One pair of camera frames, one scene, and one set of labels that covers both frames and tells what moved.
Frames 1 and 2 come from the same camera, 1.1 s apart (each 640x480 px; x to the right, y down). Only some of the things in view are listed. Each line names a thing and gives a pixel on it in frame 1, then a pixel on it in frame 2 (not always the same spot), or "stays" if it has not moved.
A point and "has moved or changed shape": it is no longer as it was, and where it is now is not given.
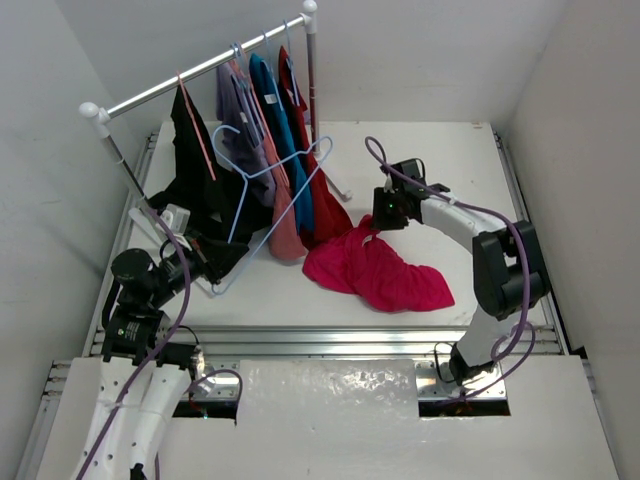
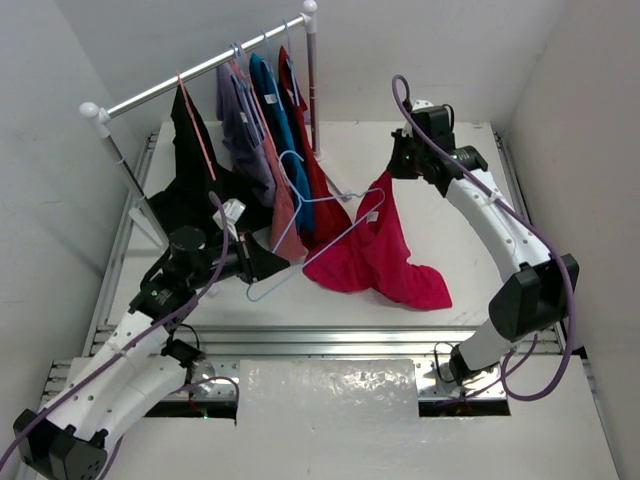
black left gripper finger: x=219 y=256 to x=262 y=262
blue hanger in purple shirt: x=245 y=92 stays
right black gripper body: x=391 y=212 to x=409 y=158
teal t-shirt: x=272 y=92 stays
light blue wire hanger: x=247 y=177 to x=287 y=225
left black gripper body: x=209 y=258 to x=250 y=256
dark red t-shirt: x=331 y=219 stays
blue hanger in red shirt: x=289 y=46 stays
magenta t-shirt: x=362 y=264 has moved or changed shape
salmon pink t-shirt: x=286 y=234 stays
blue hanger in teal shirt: x=272 y=70 stays
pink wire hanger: x=185 y=99 stays
